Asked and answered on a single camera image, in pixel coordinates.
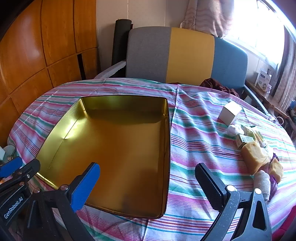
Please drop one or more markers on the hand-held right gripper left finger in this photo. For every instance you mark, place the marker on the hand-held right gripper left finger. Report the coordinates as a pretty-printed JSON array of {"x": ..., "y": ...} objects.
[{"x": 85, "y": 185}]

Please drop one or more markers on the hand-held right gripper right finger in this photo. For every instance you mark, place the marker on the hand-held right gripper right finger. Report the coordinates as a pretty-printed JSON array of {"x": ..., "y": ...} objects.
[{"x": 210, "y": 185}]

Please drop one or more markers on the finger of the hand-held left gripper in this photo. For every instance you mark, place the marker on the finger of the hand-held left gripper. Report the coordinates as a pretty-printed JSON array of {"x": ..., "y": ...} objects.
[
  {"x": 29, "y": 170},
  {"x": 9, "y": 168}
]

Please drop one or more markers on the gold tin box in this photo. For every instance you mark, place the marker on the gold tin box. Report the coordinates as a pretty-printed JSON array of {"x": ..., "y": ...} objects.
[{"x": 115, "y": 150}]

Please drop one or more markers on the purple snack packet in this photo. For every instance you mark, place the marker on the purple snack packet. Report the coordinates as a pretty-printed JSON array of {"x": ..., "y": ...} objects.
[
  {"x": 275, "y": 157},
  {"x": 274, "y": 187}
]

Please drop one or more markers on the pink green striped cloth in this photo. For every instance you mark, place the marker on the pink green striped cloth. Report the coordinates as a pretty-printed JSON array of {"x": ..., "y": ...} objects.
[{"x": 196, "y": 143}]

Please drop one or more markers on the large white plastic bundle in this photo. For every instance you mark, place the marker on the large white plastic bundle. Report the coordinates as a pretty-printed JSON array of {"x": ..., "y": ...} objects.
[{"x": 262, "y": 183}]

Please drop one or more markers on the yellow bread packet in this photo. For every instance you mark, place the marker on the yellow bread packet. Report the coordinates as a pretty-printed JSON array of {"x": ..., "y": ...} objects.
[
  {"x": 276, "y": 170},
  {"x": 254, "y": 155}
]

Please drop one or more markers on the small green box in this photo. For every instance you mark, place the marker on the small green box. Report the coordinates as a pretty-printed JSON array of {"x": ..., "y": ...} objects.
[{"x": 242, "y": 141}]

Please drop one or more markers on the small white plastic bundle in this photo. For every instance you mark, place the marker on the small white plastic bundle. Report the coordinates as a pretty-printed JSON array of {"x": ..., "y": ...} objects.
[{"x": 234, "y": 129}]

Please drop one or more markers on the white cardboard box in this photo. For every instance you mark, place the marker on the white cardboard box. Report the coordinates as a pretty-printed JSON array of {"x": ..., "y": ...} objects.
[{"x": 229, "y": 113}]

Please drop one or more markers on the dark red cloth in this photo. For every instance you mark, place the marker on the dark red cloth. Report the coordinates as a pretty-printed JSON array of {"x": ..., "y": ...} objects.
[{"x": 215, "y": 84}]

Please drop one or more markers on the wooden side table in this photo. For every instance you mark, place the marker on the wooden side table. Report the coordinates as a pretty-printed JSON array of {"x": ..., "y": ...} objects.
[{"x": 261, "y": 91}]

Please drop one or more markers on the wooden wardrobe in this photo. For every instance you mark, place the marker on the wooden wardrobe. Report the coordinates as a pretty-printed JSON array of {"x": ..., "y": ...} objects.
[{"x": 34, "y": 58}]

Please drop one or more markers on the small purple box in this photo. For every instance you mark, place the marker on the small purple box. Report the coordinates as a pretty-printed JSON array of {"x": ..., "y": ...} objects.
[{"x": 269, "y": 88}]

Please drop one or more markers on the white blue carton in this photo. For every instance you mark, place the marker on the white blue carton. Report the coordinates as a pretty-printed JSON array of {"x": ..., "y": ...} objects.
[{"x": 262, "y": 80}]

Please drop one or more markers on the beige patterned curtain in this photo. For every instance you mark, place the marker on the beige patterned curtain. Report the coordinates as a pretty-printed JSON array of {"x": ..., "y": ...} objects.
[{"x": 284, "y": 81}]

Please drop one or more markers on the grey yellow blue chair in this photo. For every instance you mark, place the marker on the grey yellow blue chair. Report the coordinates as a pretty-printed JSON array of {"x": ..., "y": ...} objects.
[{"x": 148, "y": 53}]

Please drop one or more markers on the black rolled mat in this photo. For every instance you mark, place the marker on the black rolled mat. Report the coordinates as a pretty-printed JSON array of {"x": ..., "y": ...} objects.
[{"x": 120, "y": 41}]

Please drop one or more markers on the bright window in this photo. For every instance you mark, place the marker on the bright window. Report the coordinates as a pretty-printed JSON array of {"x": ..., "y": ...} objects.
[{"x": 254, "y": 30}]

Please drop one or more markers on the pink striped fabric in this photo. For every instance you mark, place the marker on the pink striped fabric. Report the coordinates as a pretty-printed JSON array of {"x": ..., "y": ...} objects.
[{"x": 208, "y": 16}]

